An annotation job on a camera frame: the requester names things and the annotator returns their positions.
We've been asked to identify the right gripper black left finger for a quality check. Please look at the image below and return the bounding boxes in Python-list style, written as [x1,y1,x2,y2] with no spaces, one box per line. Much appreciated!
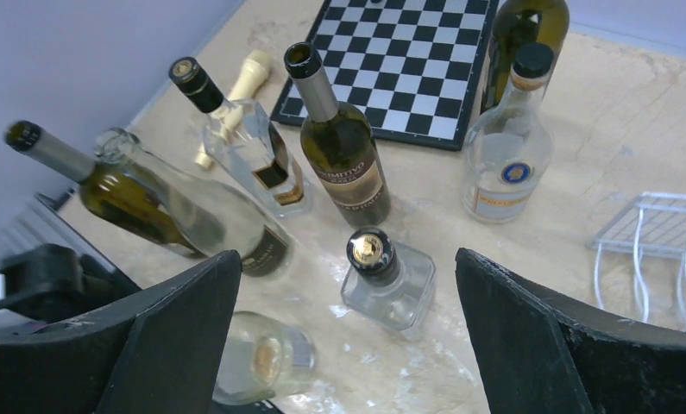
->
[0,250,242,413]

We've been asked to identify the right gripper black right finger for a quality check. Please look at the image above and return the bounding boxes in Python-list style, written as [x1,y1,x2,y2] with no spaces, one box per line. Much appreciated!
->
[456,248,686,413]

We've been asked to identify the clear bottle no cap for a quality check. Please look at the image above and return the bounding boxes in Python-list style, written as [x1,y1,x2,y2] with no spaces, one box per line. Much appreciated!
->
[95,128,293,278]

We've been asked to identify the dark wine bottle silver neck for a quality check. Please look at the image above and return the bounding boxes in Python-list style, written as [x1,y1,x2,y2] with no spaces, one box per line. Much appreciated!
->
[3,120,203,257]

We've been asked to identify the clear bottle gold black cap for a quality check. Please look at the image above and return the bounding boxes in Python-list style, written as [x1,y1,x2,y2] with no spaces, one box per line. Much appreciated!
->
[340,227,436,341]

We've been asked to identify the clear round bottle blue emblem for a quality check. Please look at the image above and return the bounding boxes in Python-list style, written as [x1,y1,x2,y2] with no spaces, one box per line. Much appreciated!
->
[463,42,554,223]

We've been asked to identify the clear square liquor bottle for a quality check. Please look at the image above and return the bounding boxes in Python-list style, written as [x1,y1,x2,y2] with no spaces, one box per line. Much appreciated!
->
[168,56,312,217]

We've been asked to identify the dark wine bottle brown label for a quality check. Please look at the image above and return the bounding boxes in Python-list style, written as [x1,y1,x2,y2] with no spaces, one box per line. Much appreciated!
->
[283,41,391,228]

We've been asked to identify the green wine bottle white label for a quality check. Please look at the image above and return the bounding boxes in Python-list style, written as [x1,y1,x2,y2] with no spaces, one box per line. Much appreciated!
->
[480,0,570,112]

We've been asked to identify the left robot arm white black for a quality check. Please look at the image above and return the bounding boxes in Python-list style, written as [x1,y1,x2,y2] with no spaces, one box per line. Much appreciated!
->
[0,243,141,323]

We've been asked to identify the black white chessboard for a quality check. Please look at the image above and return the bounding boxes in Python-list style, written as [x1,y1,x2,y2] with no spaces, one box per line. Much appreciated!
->
[269,0,500,153]

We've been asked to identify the aluminium table frame rail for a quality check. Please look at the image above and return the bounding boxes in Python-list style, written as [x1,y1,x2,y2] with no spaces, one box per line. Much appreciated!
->
[0,194,93,257]

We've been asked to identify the white wire wine rack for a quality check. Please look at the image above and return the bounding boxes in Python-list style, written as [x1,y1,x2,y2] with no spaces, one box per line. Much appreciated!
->
[587,191,686,329]

